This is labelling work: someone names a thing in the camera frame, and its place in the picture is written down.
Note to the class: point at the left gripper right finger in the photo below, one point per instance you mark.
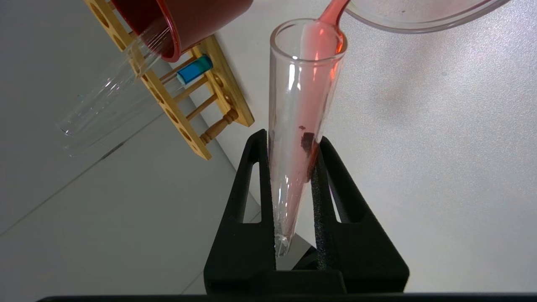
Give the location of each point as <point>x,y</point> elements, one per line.
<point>356,247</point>

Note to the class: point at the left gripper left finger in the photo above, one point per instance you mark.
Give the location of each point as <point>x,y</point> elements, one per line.
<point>239,243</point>

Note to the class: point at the red pigment test tube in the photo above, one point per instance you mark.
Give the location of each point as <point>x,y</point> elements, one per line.
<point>293,126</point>

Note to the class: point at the blue pigment test tube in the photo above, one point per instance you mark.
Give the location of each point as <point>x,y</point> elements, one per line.
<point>194,70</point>

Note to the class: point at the wooden test tube rack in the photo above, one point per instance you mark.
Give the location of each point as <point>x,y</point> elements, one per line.
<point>228,109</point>

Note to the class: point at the empty glass test tube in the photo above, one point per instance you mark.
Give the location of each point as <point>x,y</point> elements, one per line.
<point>105,96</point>

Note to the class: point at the red plastic cup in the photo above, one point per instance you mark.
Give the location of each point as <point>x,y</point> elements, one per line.
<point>197,21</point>

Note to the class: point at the clear glass beaker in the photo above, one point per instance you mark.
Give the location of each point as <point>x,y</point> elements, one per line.
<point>411,16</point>

